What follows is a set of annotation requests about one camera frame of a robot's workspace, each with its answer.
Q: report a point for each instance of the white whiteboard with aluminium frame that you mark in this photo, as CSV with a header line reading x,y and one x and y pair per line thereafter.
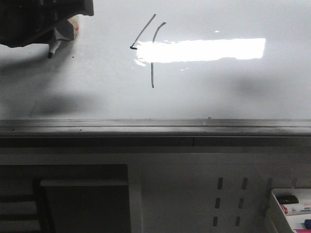
x,y
165,73

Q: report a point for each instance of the white pegboard panel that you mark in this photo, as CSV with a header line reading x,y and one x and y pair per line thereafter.
x,y
216,192

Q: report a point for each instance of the white black-tipped whiteboard marker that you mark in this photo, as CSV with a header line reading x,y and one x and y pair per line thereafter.
x,y
65,31

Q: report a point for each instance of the dark shelf unit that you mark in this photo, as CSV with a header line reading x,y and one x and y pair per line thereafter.
x,y
64,199

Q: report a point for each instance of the black capped marker in tray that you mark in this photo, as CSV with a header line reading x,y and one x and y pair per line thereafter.
x,y
287,199

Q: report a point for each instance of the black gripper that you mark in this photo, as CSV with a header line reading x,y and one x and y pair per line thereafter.
x,y
25,22

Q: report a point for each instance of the pink marker in tray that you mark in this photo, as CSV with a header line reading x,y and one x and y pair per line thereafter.
x,y
301,230

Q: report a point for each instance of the white plastic marker tray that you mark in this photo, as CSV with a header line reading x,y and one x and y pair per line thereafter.
x,y
276,221

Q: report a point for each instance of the blue capped marker in tray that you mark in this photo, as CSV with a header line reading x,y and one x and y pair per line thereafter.
x,y
307,223

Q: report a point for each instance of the red white marker in tray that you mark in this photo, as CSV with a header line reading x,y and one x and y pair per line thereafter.
x,y
296,209

